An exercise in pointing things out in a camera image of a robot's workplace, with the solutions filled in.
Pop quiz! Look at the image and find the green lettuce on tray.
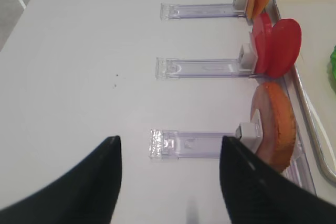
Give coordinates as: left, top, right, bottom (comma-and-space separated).
327, 46, 336, 91

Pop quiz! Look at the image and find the red tomato slice back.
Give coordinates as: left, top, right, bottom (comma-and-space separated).
252, 13, 272, 74

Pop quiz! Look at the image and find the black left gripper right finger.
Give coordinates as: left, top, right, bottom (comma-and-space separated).
221, 136, 335, 223

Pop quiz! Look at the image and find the red tomato slice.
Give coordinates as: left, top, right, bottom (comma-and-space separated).
252, 13, 272, 74
266, 18, 302, 79

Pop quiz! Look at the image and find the clear left acrylic rack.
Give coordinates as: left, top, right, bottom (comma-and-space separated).
149, 0, 316, 194

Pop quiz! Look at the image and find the red tomato slice front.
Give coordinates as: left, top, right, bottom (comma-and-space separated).
266, 18, 302, 79

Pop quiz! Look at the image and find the metal tray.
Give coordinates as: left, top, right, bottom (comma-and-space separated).
265, 0, 336, 187

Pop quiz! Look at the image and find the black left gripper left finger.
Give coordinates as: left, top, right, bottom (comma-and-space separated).
1, 136, 122, 223

